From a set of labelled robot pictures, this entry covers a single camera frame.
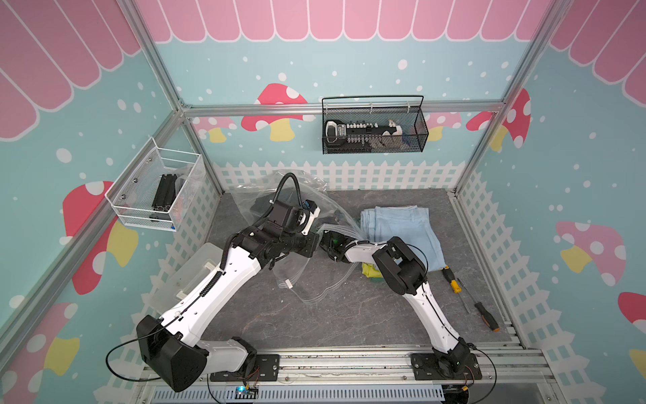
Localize clear plastic vacuum bag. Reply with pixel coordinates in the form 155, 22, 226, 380
232, 170, 370, 305

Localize yellow green garment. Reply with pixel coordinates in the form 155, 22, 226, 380
362, 263, 384, 279

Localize light blue garment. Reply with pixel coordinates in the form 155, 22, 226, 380
360, 205, 446, 271

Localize dark grey denim trousers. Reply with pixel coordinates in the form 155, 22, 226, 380
250, 195, 274, 220

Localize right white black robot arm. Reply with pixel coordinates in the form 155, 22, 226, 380
320, 230, 471, 375

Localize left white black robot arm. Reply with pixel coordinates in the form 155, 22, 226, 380
134, 173, 320, 392

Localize translucent plastic storage box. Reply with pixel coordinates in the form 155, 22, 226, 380
150, 243, 223, 314

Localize white black items in basket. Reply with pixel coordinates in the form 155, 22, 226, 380
322, 120, 406, 153

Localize black part in white basket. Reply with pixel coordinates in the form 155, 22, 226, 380
150, 174, 178, 222

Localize yellow black screwdriver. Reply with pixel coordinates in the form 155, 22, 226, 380
442, 266, 471, 314

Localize small green circuit board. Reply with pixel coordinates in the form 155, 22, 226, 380
234, 385, 259, 401

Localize black wire mesh basket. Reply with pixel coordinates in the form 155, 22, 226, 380
321, 95, 429, 154

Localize white wire mesh basket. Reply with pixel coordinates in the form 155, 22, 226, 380
105, 138, 206, 232

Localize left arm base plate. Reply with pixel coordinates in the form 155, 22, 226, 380
209, 353, 280, 383

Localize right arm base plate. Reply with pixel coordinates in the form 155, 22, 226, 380
410, 353, 482, 382

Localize black handled screwdriver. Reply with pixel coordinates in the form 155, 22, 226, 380
457, 278, 500, 333

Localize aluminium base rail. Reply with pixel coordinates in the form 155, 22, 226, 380
133, 343, 566, 403

